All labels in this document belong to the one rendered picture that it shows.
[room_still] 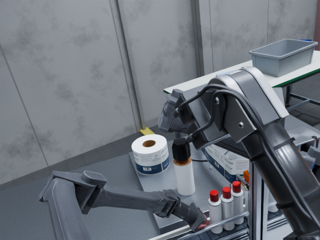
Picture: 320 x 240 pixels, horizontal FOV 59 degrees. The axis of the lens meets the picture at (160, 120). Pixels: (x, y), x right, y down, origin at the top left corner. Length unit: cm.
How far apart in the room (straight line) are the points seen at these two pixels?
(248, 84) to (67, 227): 43
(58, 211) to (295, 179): 48
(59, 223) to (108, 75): 298
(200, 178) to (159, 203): 58
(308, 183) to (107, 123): 345
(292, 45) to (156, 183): 249
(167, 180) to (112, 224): 36
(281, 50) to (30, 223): 298
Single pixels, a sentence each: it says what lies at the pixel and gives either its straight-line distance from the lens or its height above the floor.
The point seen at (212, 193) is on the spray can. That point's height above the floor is 108.
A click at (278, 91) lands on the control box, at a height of 147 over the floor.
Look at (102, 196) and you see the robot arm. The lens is 81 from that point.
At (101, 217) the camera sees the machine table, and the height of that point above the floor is 83.
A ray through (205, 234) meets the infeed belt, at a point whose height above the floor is 88.
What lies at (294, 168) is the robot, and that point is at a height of 167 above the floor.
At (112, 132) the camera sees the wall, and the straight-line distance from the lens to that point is 376.
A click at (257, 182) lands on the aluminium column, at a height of 123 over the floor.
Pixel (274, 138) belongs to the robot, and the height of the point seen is 170.
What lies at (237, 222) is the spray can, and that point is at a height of 90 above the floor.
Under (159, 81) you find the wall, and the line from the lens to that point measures 381.
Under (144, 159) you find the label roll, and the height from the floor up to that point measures 99.
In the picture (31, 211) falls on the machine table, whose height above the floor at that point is 83.
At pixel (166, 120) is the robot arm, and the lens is 65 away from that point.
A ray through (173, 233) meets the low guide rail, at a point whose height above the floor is 91.
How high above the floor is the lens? 186
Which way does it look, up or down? 27 degrees down
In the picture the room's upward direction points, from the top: 9 degrees counter-clockwise
